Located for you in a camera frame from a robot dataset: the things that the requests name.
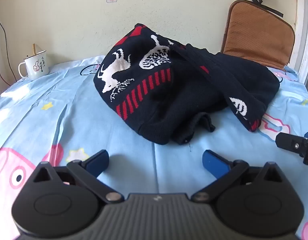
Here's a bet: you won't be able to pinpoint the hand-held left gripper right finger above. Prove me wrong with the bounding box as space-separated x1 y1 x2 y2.
192 149 285 204

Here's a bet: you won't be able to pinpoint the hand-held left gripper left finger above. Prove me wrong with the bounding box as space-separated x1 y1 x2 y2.
33 149 125 204

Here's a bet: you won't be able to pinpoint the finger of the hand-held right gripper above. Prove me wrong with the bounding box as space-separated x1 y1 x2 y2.
275 131 308 167

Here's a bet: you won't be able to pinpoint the black reindeer knit sweater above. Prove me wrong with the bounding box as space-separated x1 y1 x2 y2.
93 23 281 146

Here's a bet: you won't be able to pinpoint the blue cartoon bedsheet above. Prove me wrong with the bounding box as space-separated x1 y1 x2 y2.
0 54 308 240

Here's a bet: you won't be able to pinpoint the brown chair cushion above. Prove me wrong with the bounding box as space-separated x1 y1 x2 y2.
220 0 296 70

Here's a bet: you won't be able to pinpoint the white enamel mug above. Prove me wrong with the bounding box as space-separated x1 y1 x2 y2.
18 50 50 81

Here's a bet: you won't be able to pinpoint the white door frame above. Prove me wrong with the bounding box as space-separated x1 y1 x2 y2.
294 0 308 85

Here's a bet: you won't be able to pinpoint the black cushion straps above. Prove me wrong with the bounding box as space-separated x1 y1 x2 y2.
240 0 284 18

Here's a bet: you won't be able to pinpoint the black cable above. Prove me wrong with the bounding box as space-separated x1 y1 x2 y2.
0 11 17 86

